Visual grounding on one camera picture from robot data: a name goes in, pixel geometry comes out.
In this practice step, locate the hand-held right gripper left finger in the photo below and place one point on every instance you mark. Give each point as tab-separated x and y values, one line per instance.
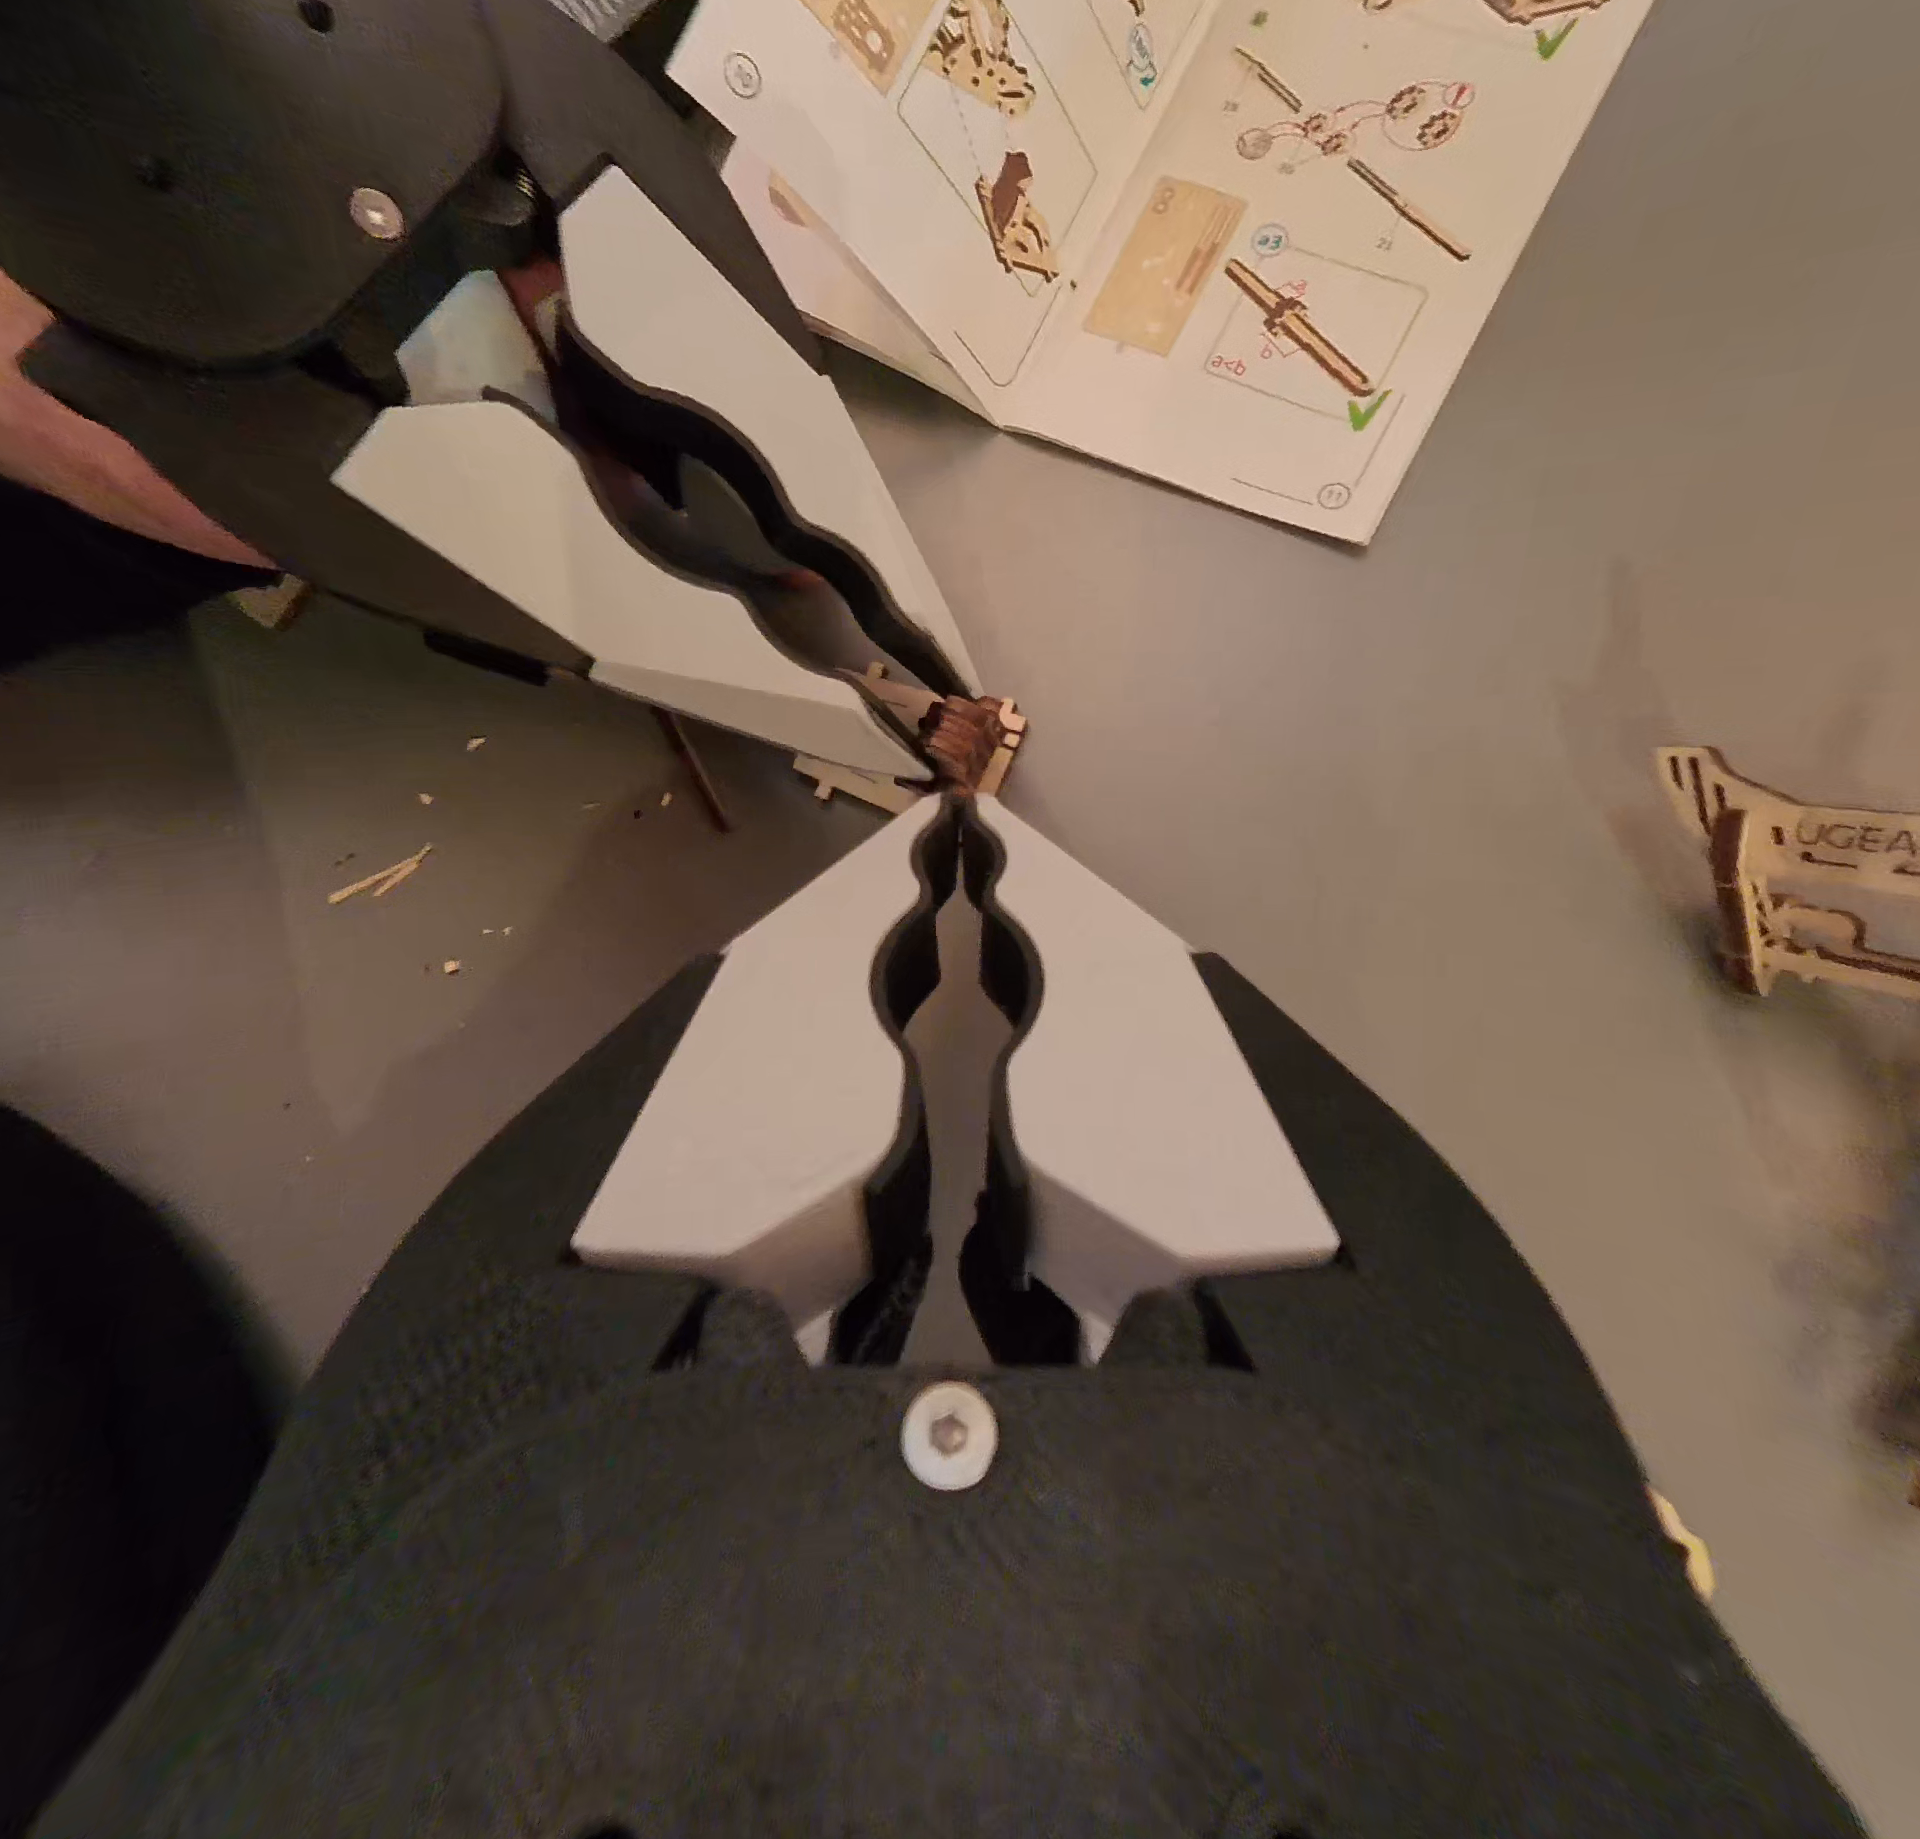
753	1124

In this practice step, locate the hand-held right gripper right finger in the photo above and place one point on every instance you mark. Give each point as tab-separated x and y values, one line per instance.
1137	1124

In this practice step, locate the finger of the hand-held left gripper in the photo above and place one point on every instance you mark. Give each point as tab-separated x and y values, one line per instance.
702	320
526	538

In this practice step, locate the small wooden gear assembly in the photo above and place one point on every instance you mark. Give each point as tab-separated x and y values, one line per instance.
975	736

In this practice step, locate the pale wooden model stand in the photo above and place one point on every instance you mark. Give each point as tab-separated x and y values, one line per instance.
1751	878

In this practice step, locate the person's left hand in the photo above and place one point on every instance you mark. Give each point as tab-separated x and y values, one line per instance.
105	461

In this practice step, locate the dark thin wooden stick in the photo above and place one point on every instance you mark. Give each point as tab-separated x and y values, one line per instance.
701	773

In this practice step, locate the flat pale wooden part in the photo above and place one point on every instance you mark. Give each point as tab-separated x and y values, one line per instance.
840	779

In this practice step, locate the pale wood splinter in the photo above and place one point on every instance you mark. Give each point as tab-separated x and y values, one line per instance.
384	873

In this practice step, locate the small pale wooden part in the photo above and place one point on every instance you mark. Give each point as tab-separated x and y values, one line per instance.
1687	1543

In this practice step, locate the person's dark clothing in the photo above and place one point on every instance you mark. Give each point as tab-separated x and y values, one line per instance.
105	1493

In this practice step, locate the paper instruction booklet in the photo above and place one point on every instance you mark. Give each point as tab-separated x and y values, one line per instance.
1498	294

